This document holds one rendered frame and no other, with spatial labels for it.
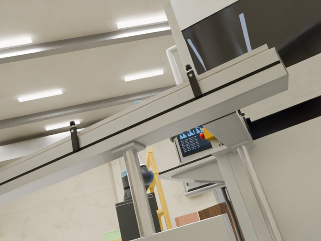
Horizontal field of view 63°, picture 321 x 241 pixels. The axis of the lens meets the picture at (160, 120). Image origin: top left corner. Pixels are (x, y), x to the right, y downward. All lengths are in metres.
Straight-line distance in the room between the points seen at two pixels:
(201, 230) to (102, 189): 9.85
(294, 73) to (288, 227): 0.83
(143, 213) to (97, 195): 9.72
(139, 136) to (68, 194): 10.02
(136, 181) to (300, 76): 1.15
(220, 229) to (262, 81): 0.42
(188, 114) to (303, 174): 0.90
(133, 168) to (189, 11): 1.43
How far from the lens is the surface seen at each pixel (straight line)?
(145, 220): 0.87
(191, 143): 2.73
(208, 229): 0.78
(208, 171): 1.71
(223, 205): 4.44
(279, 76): 0.80
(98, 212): 10.50
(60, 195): 10.90
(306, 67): 1.71
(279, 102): 1.64
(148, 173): 2.02
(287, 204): 1.55
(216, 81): 0.82
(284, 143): 1.58
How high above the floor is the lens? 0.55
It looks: 22 degrees up
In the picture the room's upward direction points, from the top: 16 degrees counter-clockwise
